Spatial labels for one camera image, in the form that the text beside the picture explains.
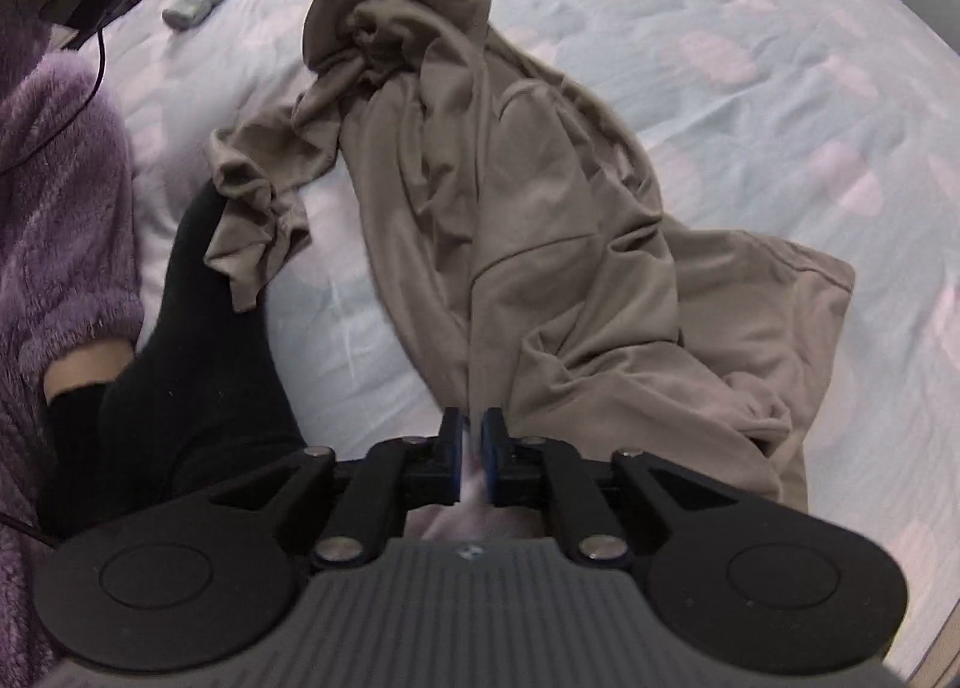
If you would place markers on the person's purple fleece leg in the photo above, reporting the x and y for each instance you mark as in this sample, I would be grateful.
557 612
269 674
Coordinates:
60 208

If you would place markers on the taupe shirt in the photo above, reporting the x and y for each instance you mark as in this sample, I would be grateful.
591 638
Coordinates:
525 208

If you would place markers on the polka dot bed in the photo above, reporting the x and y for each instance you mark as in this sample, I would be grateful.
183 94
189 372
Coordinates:
750 95

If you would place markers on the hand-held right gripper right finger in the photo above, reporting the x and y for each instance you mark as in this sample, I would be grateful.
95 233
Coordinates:
491 459

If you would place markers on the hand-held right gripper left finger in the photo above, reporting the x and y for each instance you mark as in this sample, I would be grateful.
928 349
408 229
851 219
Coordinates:
452 459

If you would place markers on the person's black socked foot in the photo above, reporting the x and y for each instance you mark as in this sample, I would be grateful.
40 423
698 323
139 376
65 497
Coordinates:
187 373

